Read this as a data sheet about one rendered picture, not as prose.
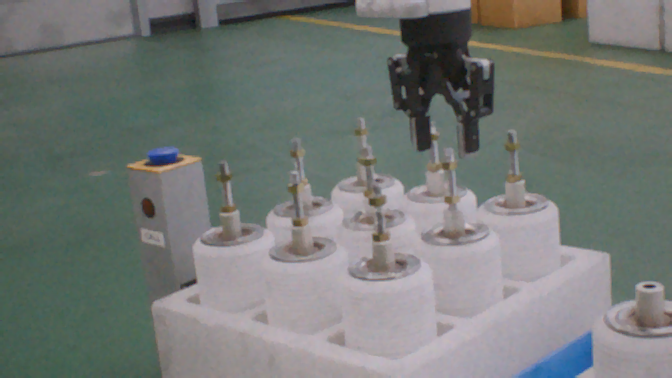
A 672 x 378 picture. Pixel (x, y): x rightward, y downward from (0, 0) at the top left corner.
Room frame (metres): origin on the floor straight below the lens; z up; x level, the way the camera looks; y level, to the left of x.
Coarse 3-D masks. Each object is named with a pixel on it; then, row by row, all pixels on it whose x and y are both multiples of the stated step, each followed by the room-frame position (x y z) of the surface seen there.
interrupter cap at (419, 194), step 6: (420, 186) 1.30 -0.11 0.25; (426, 186) 1.30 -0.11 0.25; (456, 186) 1.29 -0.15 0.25; (462, 186) 1.28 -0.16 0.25; (408, 192) 1.28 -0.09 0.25; (414, 192) 1.28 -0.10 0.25; (420, 192) 1.28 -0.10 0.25; (426, 192) 1.29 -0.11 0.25; (456, 192) 1.26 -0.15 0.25; (462, 192) 1.25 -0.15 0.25; (408, 198) 1.26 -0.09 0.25; (414, 198) 1.25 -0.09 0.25; (420, 198) 1.25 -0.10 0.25; (426, 198) 1.25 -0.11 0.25; (432, 198) 1.25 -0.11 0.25; (438, 198) 1.24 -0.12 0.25
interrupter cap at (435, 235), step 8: (440, 224) 1.14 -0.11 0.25; (472, 224) 1.13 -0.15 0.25; (480, 224) 1.12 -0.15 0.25; (424, 232) 1.11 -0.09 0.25; (432, 232) 1.11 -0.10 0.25; (440, 232) 1.12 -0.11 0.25; (472, 232) 1.10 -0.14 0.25; (480, 232) 1.09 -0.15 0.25; (488, 232) 1.09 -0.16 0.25; (424, 240) 1.09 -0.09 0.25; (432, 240) 1.08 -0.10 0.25; (440, 240) 1.08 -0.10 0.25; (448, 240) 1.08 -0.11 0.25; (456, 240) 1.07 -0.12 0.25; (464, 240) 1.07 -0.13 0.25; (472, 240) 1.07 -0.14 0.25
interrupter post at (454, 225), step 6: (444, 210) 1.10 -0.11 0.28; (450, 210) 1.10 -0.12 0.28; (456, 210) 1.10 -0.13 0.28; (462, 210) 1.10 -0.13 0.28; (444, 216) 1.10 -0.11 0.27; (450, 216) 1.10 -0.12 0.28; (456, 216) 1.09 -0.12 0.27; (462, 216) 1.10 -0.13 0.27; (444, 222) 1.10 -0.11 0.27; (450, 222) 1.10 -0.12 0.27; (456, 222) 1.09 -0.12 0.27; (462, 222) 1.10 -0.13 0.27; (450, 228) 1.10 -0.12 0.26; (456, 228) 1.09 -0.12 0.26; (462, 228) 1.10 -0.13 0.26; (450, 234) 1.10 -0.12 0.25; (456, 234) 1.09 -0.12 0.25; (462, 234) 1.10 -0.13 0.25
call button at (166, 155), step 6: (156, 150) 1.34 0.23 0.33; (162, 150) 1.34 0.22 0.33; (168, 150) 1.33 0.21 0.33; (174, 150) 1.33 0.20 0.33; (150, 156) 1.33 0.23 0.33; (156, 156) 1.32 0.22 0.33; (162, 156) 1.32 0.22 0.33; (168, 156) 1.32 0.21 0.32; (174, 156) 1.33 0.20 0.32; (156, 162) 1.33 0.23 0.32; (162, 162) 1.33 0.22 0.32; (168, 162) 1.33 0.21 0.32
